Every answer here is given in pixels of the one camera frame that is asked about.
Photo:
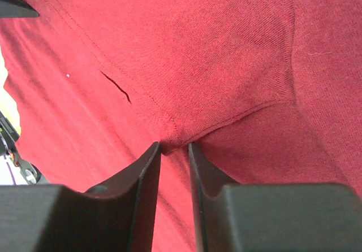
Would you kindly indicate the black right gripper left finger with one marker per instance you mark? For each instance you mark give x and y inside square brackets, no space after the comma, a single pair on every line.
[115,215]

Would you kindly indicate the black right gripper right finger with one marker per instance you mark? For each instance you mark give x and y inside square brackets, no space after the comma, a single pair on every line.
[230,216]

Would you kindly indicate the maroon t shirt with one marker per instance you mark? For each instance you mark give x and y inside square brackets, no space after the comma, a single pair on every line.
[269,89]

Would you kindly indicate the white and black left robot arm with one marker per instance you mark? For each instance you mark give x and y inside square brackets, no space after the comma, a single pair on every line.
[9,136]

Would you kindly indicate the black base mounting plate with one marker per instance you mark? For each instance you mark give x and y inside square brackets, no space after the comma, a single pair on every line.
[17,9]

